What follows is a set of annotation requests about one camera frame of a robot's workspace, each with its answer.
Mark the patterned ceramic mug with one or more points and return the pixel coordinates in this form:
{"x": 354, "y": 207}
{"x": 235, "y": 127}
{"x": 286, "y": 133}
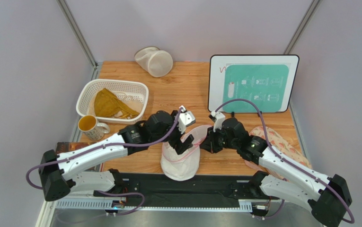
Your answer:
{"x": 92, "y": 128}

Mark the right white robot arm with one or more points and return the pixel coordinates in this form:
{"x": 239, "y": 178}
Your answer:
{"x": 327, "y": 198}

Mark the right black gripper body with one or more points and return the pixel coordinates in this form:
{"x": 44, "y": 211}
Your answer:
{"x": 214, "y": 138}

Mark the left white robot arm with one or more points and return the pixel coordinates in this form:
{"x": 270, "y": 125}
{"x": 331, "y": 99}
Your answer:
{"x": 61, "y": 174}

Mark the mustard yellow cloth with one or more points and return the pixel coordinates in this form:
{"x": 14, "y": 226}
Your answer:
{"x": 107, "y": 104}

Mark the dark brown book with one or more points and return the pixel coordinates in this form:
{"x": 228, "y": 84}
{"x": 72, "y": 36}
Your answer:
{"x": 64, "y": 147}

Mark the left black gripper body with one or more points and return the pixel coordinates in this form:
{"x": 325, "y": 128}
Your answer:
{"x": 174, "y": 114}

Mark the white mesh laundry bag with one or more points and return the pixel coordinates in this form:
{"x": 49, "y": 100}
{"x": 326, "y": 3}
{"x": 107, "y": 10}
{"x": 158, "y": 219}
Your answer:
{"x": 183, "y": 167}

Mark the whiteboard with teal sheet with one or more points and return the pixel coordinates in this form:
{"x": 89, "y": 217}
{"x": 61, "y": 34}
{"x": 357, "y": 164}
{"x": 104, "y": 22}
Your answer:
{"x": 241, "y": 83}

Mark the floral pink cloth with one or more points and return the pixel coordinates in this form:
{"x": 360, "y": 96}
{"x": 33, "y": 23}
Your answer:
{"x": 286, "y": 148}

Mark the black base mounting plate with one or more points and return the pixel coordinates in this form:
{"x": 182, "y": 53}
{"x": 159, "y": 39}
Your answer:
{"x": 132, "y": 182}

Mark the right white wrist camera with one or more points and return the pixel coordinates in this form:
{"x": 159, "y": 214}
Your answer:
{"x": 218, "y": 118}

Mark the beige mesh laundry bag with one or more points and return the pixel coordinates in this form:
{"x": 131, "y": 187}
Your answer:
{"x": 155, "y": 61}

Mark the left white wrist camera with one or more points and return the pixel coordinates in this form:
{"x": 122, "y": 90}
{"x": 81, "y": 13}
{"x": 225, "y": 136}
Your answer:
{"x": 185, "y": 119}

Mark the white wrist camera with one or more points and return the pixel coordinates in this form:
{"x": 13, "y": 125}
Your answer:
{"x": 218, "y": 118}
{"x": 185, "y": 119}

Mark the aluminium slotted rail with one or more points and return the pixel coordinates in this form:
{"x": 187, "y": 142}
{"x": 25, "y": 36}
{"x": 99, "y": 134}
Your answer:
{"x": 193, "y": 197}

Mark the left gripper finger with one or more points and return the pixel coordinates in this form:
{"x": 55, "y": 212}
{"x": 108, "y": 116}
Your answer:
{"x": 187, "y": 143}
{"x": 177, "y": 145}

